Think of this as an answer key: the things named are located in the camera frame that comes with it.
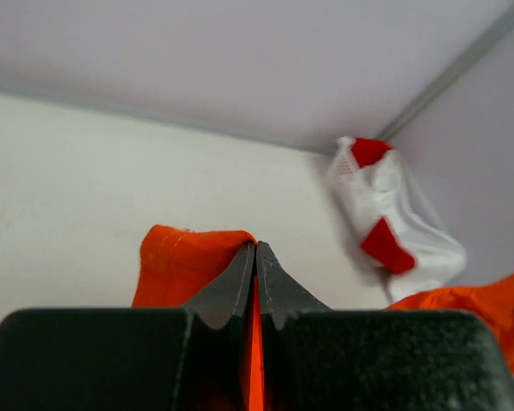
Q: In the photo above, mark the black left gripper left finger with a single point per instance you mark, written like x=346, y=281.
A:
x=191, y=357

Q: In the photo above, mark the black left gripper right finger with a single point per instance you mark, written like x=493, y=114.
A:
x=316, y=358

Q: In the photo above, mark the orange t shirt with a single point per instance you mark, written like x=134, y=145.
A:
x=176, y=264

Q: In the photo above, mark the red t shirt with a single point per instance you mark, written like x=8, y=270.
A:
x=380, y=241

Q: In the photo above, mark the white tank top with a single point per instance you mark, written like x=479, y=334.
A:
x=391, y=188

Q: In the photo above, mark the white plastic laundry basket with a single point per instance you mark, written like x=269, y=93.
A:
x=344, y=162

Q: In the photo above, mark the metal frame post right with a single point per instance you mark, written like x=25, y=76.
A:
x=465, y=61

